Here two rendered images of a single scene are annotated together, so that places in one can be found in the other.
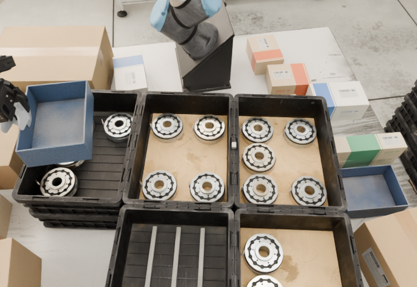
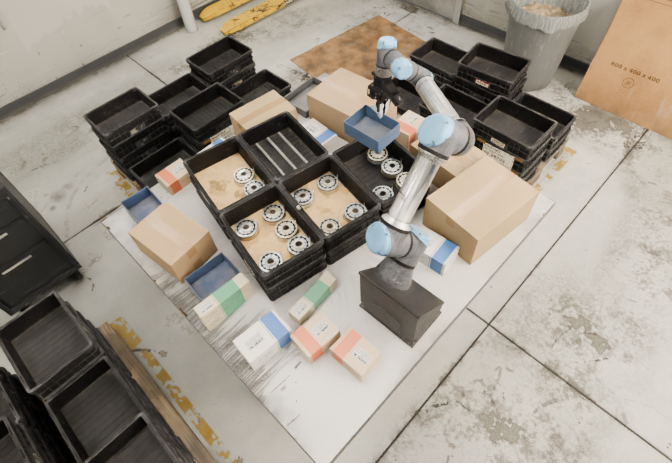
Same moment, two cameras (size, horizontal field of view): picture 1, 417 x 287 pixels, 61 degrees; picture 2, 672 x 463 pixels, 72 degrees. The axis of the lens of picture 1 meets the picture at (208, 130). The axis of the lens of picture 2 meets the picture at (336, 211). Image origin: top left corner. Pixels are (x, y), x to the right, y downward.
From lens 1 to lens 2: 193 cm
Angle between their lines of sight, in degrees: 69
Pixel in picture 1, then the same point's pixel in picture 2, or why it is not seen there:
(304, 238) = not seen: hidden behind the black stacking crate
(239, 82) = (357, 317)
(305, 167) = (256, 246)
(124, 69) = (438, 243)
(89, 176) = (370, 169)
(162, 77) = (420, 278)
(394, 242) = (189, 230)
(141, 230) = not seen: hidden behind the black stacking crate
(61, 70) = (452, 190)
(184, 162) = (328, 205)
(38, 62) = (474, 185)
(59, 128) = (373, 132)
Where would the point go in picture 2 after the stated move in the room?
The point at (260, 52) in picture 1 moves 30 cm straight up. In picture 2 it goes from (355, 341) to (353, 308)
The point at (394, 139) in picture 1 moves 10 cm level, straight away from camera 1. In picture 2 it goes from (203, 308) to (196, 332)
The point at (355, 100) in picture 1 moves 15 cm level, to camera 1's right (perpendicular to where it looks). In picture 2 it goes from (245, 337) to (211, 360)
